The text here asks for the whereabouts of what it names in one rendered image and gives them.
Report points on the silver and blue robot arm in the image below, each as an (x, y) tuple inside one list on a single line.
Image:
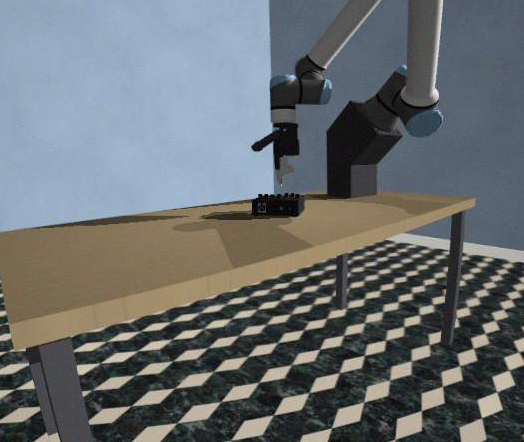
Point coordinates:
[(418, 109)]

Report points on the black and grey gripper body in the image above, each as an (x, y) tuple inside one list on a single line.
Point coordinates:
[(286, 142)]

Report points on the black lighting desk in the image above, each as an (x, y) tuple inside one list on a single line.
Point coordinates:
[(271, 205)]

